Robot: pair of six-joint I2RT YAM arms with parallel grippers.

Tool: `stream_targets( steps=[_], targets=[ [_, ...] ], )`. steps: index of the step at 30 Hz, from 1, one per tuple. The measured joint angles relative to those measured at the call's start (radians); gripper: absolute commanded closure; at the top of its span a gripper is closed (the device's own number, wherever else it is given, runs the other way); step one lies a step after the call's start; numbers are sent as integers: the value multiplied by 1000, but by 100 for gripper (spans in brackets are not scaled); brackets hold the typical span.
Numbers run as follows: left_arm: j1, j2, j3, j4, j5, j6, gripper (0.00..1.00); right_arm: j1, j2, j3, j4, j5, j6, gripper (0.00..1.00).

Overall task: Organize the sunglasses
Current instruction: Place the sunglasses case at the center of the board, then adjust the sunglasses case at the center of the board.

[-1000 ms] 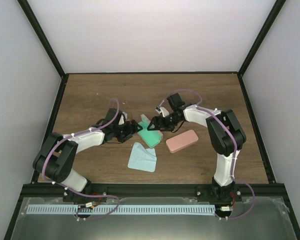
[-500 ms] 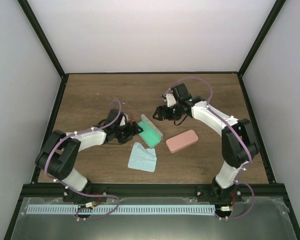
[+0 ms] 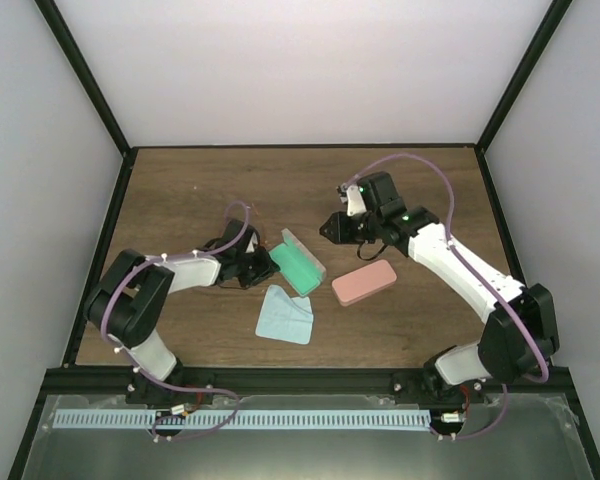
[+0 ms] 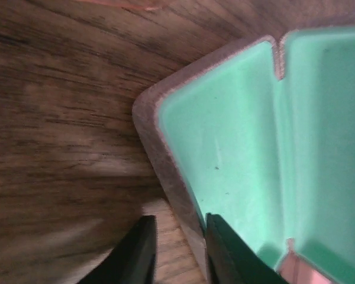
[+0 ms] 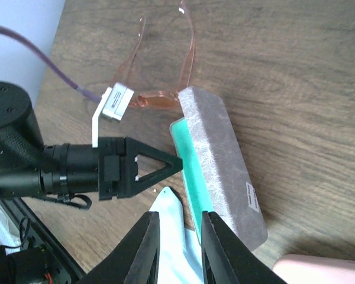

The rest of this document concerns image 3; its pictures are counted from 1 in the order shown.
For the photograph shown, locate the grey glasses case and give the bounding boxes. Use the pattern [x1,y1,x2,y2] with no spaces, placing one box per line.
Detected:
[269,228,326,297]

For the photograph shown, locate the pink glasses case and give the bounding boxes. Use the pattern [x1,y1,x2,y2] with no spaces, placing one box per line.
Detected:
[331,260,397,306]

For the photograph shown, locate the blue cleaning cloth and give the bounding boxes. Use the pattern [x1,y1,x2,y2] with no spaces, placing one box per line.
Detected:
[255,285,314,345]

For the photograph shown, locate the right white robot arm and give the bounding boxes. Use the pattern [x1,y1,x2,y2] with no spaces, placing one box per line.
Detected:
[319,172,559,403]

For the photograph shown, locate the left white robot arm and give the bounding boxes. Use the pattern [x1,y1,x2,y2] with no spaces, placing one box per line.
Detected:
[83,219,280,404]

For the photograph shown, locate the orange sunglasses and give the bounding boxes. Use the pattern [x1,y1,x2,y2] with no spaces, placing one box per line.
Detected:
[249,203,269,248]

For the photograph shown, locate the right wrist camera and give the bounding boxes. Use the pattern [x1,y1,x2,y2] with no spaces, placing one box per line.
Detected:
[337,183,367,217]

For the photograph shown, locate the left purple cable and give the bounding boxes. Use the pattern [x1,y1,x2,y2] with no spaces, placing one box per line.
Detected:
[101,201,240,444]

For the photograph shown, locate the purple cable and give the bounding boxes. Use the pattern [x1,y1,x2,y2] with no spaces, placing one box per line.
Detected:
[347,152,551,444]
[101,201,240,444]

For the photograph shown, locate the blue slotted cable duct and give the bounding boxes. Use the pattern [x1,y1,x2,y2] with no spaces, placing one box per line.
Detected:
[51,409,431,431]

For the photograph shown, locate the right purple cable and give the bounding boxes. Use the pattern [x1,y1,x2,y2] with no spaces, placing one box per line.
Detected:
[347,152,551,444]

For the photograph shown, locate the black aluminium frame rail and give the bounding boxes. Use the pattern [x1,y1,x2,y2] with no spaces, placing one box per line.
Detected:
[44,367,581,401]

